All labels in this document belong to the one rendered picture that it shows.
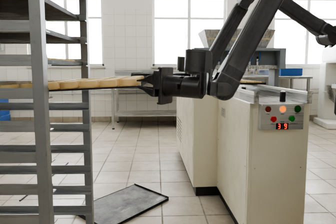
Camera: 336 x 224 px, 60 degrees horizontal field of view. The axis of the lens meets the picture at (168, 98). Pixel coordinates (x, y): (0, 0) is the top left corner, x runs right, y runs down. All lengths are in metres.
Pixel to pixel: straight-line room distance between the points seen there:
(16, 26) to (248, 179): 1.35
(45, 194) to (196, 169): 1.63
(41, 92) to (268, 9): 0.62
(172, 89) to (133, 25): 4.86
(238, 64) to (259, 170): 1.04
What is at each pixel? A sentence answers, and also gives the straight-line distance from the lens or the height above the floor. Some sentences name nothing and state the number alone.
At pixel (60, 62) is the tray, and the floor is 1.05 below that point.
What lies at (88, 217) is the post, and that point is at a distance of 1.42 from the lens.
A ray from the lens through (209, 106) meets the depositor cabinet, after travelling 2.27.
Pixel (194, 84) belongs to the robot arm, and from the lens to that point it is 0.74.
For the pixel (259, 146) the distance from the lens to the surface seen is 1.68.
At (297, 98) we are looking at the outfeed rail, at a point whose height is 0.86.
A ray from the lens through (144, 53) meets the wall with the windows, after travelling 5.54.
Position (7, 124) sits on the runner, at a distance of 0.92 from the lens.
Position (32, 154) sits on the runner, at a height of 0.79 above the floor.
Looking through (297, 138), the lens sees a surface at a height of 0.64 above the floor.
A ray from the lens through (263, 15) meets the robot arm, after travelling 0.81.
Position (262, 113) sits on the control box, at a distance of 1.62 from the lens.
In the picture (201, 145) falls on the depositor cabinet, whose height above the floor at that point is 0.43.
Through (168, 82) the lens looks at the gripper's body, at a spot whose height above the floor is 0.99.
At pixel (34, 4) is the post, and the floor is 1.19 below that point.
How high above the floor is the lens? 1.03
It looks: 6 degrees down
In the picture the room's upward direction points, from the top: straight up
